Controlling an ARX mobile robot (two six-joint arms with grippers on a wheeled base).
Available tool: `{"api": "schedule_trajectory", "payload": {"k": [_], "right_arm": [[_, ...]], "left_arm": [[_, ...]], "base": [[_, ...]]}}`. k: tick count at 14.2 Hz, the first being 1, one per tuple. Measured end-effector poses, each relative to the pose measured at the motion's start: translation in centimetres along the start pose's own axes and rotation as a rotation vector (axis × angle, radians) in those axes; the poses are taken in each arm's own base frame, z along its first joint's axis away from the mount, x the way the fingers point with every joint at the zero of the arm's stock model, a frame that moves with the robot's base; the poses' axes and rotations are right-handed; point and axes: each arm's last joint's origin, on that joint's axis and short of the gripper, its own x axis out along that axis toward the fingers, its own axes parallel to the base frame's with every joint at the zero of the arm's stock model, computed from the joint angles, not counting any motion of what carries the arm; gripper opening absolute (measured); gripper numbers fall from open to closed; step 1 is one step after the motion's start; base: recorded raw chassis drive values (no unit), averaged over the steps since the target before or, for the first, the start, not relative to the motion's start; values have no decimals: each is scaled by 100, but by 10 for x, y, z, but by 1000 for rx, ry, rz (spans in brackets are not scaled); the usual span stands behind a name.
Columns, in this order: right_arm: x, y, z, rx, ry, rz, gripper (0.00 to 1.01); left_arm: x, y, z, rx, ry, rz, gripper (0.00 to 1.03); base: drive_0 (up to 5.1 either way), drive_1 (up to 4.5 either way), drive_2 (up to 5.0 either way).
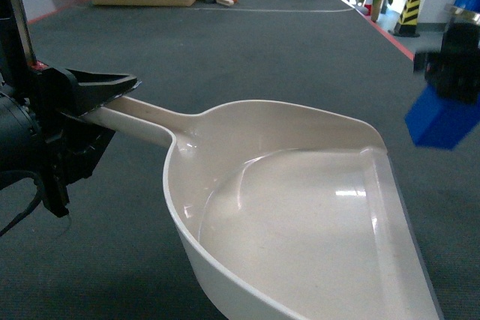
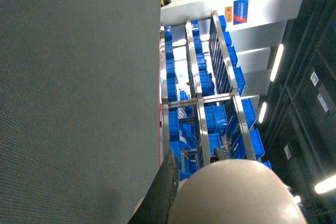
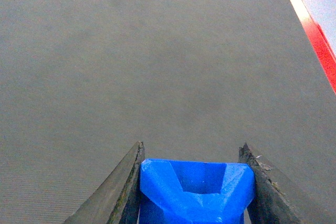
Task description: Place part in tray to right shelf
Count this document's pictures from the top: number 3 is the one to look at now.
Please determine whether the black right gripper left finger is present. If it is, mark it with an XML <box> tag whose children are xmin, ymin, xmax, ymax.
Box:
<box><xmin>65</xmin><ymin>142</ymin><xmax>145</xmax><ymax>223</ymax></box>

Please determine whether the blue plastic block part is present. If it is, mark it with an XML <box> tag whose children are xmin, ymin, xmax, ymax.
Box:
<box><xmin>139</xmin><ymin>159</ymin><xmax>255</xmax><ymax>223</ymax></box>

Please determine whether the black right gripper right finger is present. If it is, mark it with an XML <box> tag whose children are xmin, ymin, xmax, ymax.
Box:
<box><xmin>238</xmin><ymin>143</ymin><xmax>301</xmax><ymax>223</ymax></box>

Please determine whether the red frame work table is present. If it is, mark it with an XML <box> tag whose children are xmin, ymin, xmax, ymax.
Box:
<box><xmin>290</xmin><ymin>0</ymin><xmax>335</xmax><ymax>90</ymax></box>

